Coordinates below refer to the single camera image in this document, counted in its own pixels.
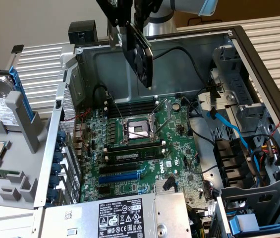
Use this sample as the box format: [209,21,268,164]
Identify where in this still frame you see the black graphics card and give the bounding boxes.
[108,21,155,89]

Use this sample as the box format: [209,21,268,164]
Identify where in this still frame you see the black box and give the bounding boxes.
[68,20,98,46]

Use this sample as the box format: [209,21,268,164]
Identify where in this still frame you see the open grey PC case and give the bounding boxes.
[33,24,280,238]

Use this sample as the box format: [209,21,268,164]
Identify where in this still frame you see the silver locking lever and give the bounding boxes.
[122,128,154,138]
[105,90,127,124]

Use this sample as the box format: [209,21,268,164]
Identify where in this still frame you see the silver socket cover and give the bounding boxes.
[151,97,180,136]

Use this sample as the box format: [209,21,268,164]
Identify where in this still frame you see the CPU socket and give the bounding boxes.
[121,115,162,144]

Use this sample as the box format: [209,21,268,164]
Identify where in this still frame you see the green motherboard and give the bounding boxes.
[74,95,220,216]

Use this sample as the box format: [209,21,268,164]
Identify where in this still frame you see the long black expansion slot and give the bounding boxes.
[99,162,140,176]

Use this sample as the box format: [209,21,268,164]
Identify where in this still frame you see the blue expansion slot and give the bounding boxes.
[98,171,140,184]

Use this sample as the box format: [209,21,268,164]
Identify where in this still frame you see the silver chipset heat sink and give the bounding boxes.
[154,178,180,195]

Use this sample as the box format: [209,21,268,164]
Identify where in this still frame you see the short black expansion slot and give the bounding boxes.
[97,185,111,195]

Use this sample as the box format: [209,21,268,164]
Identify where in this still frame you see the grey parts rack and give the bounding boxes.
[0,90,51,211]

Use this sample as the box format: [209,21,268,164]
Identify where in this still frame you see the grey power supply unit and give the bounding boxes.
[40,192,192,238]

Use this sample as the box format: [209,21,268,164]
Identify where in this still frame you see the grey disk bay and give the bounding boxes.
[216,178,280,238]

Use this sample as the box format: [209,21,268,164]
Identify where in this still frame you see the blue disk carrier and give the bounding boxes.
[228,213,280,236]

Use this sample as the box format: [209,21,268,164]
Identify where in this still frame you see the black background wire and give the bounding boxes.
[186,17,224,27]

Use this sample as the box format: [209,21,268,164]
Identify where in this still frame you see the black power wire with plug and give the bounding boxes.
[152,46,224,99]

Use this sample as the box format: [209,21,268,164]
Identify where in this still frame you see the thin black wire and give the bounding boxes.
[186,98,220,179]

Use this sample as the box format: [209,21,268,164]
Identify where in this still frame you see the silver disk bay bracket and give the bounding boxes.
[196,93,237,117]

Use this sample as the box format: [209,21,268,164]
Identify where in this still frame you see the thin red wire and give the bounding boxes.
[64,108,92,152]

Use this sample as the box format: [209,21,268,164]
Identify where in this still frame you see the blue data wire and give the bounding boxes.
[208,107,263,190]

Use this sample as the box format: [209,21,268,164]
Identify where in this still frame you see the black wire plug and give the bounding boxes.
[163,176,175,191]

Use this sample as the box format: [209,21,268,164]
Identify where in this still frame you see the coloured power wire bundle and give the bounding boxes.
[250,135,280,184]

